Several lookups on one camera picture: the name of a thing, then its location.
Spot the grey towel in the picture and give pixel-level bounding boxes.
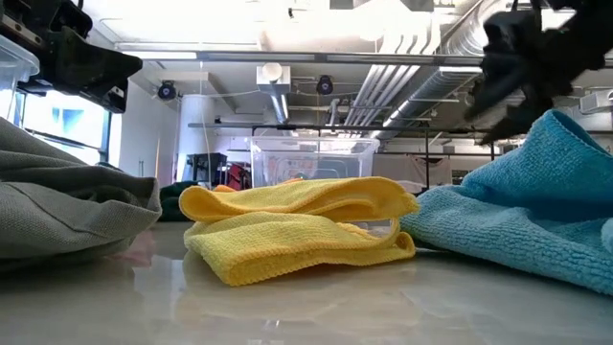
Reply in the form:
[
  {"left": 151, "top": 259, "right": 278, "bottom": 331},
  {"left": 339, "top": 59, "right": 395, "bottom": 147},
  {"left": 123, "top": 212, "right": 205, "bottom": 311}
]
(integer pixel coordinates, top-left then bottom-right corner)
[{"left": 0, "top": 116, "right": 163, "bottom": 272}]

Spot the white ceiling vent box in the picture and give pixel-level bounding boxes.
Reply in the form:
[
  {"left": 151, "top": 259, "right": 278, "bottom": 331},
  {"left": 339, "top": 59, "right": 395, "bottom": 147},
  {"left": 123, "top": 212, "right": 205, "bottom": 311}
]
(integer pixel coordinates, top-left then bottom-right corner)
[{"left": 256, "top": 61, "right": 292, "bottom": 96}]

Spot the blue towel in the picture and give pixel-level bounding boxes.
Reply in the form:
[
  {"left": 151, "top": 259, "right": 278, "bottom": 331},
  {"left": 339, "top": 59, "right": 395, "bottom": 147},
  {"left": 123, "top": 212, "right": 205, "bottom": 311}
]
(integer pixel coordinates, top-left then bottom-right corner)
[{"left": 399, "top": 108, "right": 613, "bottom": 296}]

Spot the clear plastic bin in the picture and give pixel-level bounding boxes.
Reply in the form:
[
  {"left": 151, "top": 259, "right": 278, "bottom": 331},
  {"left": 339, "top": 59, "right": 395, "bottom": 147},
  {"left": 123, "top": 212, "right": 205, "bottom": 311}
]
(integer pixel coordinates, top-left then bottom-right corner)
[
  {"left": 249, "top": 135, "right": 381, "bottom": 189},
  {"left": 0, "top": 33, "right": 41, "bottom": 121}
]

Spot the glossy white table mat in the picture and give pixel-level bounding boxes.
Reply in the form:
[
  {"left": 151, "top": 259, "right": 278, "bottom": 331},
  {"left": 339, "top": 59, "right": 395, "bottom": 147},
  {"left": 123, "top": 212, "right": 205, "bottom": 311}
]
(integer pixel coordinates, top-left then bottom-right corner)
[{"left": 0, "top": 219, "right": 613, "bottom": 345}]

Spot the yellow towel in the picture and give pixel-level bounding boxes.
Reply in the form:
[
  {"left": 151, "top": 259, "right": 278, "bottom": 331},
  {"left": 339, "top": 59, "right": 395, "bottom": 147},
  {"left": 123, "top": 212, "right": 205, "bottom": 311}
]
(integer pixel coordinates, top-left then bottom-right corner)
[{"left": 178, "top": 175, "right": 421, "bottom": 288}]

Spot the black round ceiling speaker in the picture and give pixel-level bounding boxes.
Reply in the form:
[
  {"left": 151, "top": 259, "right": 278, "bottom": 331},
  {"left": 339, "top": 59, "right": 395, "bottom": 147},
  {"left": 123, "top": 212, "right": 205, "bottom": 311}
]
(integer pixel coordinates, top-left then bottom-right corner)
[
  {"left": 315, "top": 74, "right": 335, "bottom": 96},
  {"left": 156, "top": 80, "right": 177, "bottom": 101}
]

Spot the black cart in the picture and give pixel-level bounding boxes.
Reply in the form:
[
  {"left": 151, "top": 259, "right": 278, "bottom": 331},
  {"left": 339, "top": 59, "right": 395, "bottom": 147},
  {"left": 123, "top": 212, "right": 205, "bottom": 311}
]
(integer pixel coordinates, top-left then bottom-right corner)
[{"left": 185, "top": 152, "right": 229, "bottom": 188}]

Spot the white hanging cloth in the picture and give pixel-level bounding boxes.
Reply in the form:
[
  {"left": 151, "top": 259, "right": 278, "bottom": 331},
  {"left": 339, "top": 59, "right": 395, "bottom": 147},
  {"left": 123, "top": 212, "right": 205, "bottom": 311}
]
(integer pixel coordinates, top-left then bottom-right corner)
[{"left": 373, "top": 153, "right": 452, "bottom": 193}]

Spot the silver ventilation duct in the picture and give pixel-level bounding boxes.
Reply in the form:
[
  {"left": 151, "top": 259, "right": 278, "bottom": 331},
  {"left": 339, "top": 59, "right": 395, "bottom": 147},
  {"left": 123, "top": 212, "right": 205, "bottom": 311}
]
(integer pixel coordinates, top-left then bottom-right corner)
[{"left": 371, "top": 0, "right": 509, "bottom": 141}]

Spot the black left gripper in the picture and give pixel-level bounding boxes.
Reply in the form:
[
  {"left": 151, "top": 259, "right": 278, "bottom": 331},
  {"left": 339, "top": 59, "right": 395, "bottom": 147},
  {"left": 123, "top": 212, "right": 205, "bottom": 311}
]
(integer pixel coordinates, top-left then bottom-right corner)
[{"left": 45, "top": 0, "right": 144, "bottom": 115}]

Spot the orange towel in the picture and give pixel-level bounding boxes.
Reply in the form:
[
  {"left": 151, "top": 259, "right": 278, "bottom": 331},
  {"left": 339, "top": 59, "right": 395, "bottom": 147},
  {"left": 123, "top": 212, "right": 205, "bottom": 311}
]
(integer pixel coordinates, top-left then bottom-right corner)
[{"left": 213, "top": 177, "right": 306, "bottom": 194}]

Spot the dark green towel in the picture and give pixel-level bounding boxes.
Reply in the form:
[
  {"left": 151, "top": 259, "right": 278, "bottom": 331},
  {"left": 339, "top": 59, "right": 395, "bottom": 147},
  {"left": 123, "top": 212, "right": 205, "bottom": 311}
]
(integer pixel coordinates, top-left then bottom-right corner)
[{"left": 158, "top": 180, "right": 200, "bottom": 223}]

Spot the red object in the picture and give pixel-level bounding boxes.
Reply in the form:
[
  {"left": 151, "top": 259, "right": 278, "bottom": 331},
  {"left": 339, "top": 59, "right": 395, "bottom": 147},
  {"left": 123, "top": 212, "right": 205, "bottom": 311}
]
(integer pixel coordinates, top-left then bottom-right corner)
[{"left": 225, "top": 162, "right": 253, "bottom": 191}]

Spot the bright window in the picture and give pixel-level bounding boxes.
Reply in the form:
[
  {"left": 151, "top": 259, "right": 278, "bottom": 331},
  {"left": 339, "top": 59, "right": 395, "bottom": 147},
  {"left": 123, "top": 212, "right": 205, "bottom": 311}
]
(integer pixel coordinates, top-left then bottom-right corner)
[{"left": 21, "top": 90, "right": 111, "bottom": 164}]

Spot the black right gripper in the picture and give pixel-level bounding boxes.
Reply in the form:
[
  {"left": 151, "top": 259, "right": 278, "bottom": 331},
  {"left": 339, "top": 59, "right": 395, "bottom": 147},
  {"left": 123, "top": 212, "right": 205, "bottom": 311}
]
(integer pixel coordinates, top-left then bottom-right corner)
[{"left": 463, "top": 11, "right": 577, "bottom": 146}]

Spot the white ceiling pipe run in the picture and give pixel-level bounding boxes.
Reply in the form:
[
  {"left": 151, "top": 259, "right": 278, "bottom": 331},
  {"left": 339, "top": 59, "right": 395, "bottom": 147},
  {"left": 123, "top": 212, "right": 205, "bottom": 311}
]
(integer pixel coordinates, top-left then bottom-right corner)
[{"left": 344, "top": 18, "right": 442, "bottom": 127}]

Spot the white column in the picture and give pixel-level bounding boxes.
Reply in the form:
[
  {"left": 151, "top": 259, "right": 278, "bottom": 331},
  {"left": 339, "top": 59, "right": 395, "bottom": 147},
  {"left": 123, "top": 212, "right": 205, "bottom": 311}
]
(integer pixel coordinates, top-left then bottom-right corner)
[{"left": 176, "top": 94, "right": 216, "bottom": 183}]

